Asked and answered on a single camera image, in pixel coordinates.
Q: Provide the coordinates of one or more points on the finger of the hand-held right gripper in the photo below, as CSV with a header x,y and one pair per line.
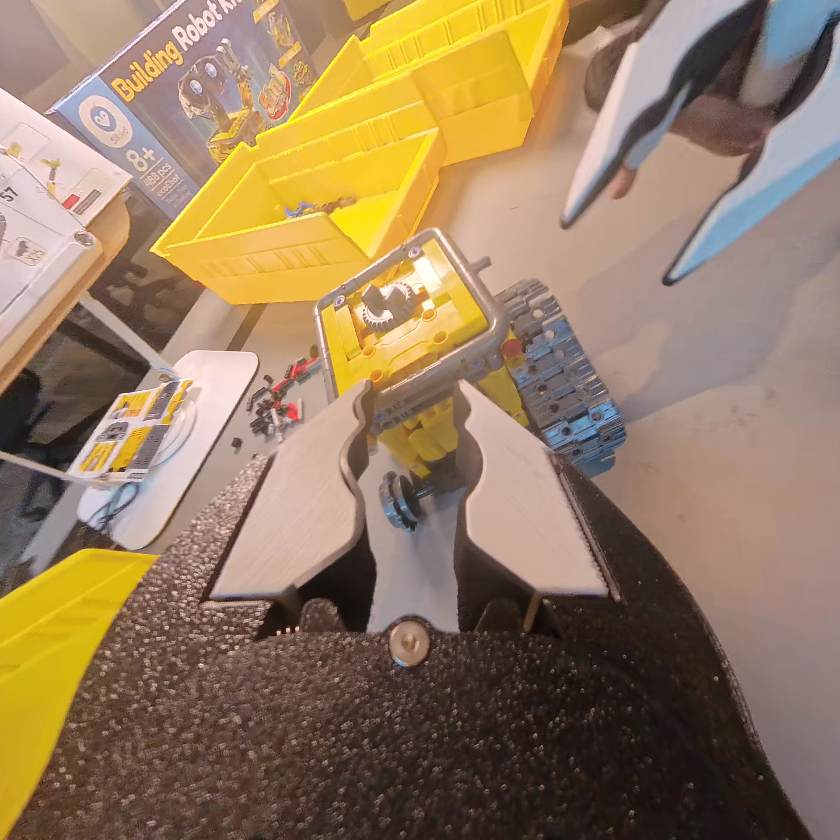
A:
x,y
617,118
807,144

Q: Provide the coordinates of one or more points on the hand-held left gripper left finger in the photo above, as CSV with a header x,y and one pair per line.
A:
x,y
295,525

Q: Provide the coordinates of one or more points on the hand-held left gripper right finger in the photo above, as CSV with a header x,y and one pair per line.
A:
x,y
531,525

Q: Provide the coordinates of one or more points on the black yellow toy brick vehicle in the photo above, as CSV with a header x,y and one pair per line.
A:
x,y
407,341

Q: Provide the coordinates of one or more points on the light grey desk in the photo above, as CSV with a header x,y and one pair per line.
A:
x,y
722,459

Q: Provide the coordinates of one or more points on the person's right hand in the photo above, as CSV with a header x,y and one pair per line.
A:
x,y
715,124

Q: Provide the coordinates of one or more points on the black quilted pad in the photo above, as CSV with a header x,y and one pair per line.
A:
x,y
604,72

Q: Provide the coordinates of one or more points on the cluster of small brick parts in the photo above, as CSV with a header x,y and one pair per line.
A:
x,y
279,400

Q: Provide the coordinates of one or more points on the yellow plastic bin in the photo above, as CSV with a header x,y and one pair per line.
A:
x,y
262,262
472,85
374,6
52,623

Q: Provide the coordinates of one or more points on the yellow black printed sheet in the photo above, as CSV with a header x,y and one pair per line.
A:
x,y
131,433

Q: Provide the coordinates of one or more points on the small parts inside bin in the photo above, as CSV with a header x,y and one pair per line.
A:
x,y
321,205

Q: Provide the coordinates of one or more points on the wooden booklet stand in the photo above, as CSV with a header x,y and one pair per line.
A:
x,y
111,229

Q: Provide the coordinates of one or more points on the blue printed kit box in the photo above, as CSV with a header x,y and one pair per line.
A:
x,y
170,111

